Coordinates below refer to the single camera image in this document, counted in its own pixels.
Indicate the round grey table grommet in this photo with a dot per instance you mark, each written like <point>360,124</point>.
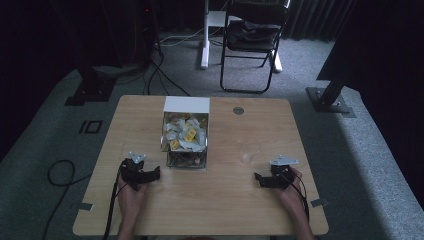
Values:
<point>238,110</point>

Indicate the black metal stand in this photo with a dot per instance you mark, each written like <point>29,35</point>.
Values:
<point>330,100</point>
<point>91,90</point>

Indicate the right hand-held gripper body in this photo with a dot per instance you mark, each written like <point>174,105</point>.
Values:
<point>281,173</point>

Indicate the grey tape piece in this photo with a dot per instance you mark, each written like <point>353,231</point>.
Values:
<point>85,206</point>
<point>319,202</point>

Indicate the black folding chair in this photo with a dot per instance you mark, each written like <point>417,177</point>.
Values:
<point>248,63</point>

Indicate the clear box with white lid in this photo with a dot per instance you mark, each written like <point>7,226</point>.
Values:
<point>186,133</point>

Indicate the white desk leg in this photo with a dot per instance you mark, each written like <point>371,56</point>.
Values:
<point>208,36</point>

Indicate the pile of white tea bags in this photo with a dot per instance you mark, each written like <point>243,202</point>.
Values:
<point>185,135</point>

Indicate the person's left hand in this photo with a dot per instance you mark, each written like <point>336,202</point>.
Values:
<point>130,200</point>

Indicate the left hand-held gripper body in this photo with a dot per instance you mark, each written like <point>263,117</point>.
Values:
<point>133,170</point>

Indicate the dark bag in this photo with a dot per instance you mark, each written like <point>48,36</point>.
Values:
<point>253,31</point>

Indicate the clear glass cup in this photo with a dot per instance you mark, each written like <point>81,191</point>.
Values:
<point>249,155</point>

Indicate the dark curtain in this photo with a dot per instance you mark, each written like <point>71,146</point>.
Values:
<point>316,20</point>

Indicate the person's right hand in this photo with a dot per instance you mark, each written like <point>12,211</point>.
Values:
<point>293,196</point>

